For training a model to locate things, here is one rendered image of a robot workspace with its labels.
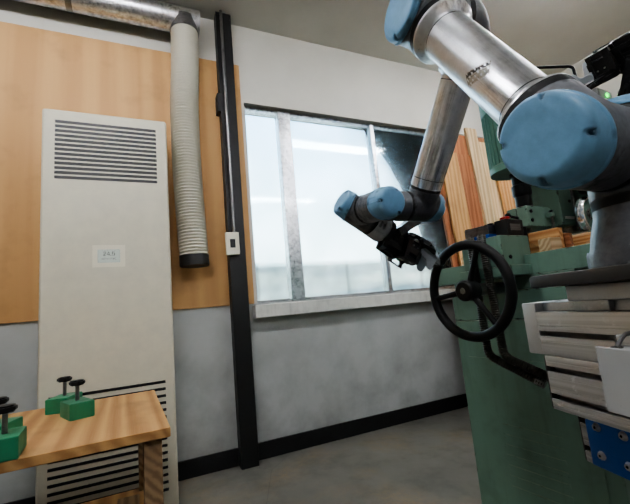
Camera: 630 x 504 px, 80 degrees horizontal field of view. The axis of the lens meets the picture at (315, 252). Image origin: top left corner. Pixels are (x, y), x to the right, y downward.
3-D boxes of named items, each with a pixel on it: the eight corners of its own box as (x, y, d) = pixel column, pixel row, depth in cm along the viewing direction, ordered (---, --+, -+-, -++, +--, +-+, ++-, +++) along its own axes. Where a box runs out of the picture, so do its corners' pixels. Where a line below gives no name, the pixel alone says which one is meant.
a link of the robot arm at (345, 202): (342, 210, 92) (326, 215, 100) (376, 233, 96) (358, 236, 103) (355, 183, 94) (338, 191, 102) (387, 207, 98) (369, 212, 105)
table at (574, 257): (414, 288, 138) (411, 271, 139) (470, 284, 153) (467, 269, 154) (599, 264, 86) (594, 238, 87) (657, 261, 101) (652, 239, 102)
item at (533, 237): (494, 262, 129) (491, 241, 130) (498, 261, 130) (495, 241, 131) (562, 250, 110) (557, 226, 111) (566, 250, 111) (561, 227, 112)
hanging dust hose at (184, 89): (174, 269, 205) (166, 38, 226) (207, 268, 213) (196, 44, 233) (176, 264, 190) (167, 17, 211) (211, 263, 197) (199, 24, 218)
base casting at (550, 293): (454, 321, 134) (450, 295, 135) (547, 308, 162) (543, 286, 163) (594, 318, 95) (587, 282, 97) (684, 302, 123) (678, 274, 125)
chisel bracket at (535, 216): (510, 234, 127) (506, 210, 129) (534, 235, 134) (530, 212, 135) (531, 230, 121) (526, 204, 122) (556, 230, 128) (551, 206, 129)
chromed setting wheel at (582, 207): (576, 234, 120) (569, 196, 122) (596, 234, 126) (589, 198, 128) (586, 231, 118) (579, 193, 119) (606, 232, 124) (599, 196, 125)
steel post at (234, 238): (235, 467, 202) (210, 18, 242) (256, 461, 206) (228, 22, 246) (239, 473, 193) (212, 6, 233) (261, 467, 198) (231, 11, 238)
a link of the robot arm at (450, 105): (480, 9, 84) (419, 213, 104) (443, -5, 80) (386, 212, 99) (523, 3, 75) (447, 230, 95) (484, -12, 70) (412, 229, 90)
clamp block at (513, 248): (463, 272, 119) (459, 244, 120) (491, 270, 126) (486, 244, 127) (506, 265, 106) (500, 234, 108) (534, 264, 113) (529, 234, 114)
